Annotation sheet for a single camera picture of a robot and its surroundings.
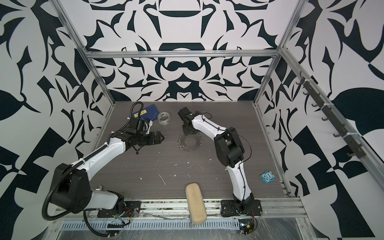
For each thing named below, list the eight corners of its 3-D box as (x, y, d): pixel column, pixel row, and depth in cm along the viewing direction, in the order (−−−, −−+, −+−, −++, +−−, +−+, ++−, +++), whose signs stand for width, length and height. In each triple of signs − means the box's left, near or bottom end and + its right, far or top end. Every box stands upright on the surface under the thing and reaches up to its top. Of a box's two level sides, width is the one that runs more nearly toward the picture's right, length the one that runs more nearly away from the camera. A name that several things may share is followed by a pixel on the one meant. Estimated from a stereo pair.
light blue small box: (264, 184, 84) (266, 183, 82) (258, 175, 87) (259, 174, 85) (275, 179, 86) (276, 178, 84) (269, 170, 89) (270, 169, 87)
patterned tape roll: (157, 125, 108) (156, 122, 105) (159, 114, 114) (158, 111, 111) (169, 125, 108) (169, 122, 105) (170, 114, 114) (170, 111, 111)
